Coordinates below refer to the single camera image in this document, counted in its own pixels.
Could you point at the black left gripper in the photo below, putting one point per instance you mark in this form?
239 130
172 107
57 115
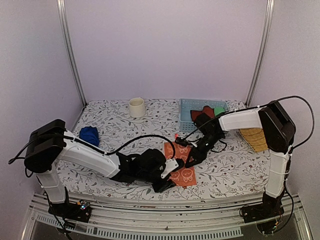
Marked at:
165 186

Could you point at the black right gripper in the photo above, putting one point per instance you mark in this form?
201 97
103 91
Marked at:
198 155

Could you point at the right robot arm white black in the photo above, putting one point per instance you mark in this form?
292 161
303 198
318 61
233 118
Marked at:
277 127

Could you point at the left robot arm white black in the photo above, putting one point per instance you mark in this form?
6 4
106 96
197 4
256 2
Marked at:
53 142

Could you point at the light blue plastic basket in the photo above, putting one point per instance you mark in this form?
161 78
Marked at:
186 105

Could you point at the dark red rolled towel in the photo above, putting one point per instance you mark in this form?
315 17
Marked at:
195 113

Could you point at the green rolled towel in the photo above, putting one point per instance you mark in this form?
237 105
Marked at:
219 110

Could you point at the yellow bamboo tray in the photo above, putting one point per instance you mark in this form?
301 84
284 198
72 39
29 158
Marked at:
255 137

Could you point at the cream ceramic cup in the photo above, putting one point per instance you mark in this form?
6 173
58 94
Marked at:
137 107

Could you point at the blue towel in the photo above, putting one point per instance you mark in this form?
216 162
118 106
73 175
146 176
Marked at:
90 135

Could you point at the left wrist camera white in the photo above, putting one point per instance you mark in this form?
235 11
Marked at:
170 166

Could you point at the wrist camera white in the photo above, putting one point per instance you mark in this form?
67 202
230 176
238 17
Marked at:
184 142
170 166

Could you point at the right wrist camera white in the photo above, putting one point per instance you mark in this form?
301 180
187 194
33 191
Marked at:
184 142

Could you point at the front aluminium rail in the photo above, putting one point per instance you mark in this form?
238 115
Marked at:
200 219

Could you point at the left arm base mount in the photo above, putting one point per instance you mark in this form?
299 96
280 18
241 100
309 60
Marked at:
79 211

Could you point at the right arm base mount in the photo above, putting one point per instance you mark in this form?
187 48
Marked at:
269 208

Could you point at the right aluminium frame post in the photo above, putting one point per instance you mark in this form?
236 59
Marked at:
268 17

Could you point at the aluminium frame post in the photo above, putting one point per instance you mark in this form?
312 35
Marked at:
62 13
268 17

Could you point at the left aluminium frame post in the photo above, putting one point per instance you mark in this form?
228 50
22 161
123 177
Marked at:
62 13

